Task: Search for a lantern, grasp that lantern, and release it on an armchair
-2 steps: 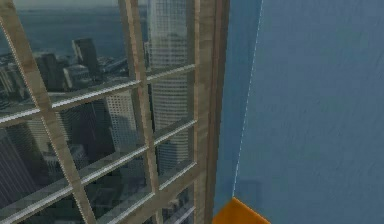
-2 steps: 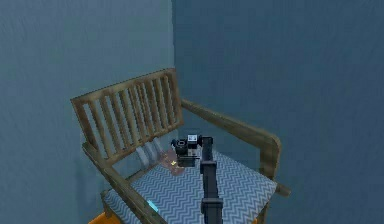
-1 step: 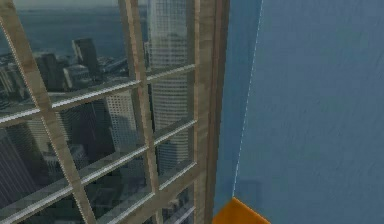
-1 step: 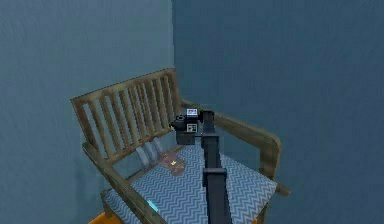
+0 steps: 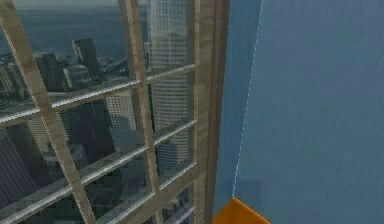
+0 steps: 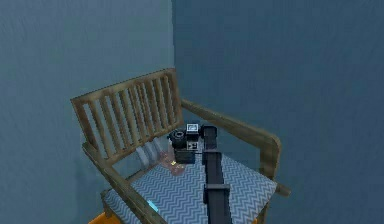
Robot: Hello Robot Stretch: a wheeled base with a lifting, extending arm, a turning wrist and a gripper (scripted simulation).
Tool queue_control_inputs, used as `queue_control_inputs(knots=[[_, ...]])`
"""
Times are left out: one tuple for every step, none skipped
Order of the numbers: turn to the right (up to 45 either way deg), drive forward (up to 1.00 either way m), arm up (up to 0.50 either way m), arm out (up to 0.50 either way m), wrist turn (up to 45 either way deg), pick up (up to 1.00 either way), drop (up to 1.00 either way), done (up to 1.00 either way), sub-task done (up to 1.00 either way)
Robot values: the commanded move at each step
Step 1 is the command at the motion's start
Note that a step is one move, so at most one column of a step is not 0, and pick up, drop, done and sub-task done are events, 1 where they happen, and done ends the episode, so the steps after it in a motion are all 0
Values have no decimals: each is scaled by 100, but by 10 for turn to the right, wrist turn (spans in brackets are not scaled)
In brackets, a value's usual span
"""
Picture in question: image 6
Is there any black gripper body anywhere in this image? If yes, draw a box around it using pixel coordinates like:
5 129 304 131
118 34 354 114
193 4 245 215
167 129 197 165

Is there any translucent reddish lantern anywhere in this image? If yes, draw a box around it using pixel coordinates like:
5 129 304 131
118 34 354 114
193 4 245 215
158 138 186 175

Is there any wooden armchair with zigzag cushion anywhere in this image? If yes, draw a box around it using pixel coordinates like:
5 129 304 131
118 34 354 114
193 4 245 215
70 67 292 224

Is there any orange rounded object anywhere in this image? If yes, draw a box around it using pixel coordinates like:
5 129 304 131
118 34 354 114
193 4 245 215
87 211 125 224

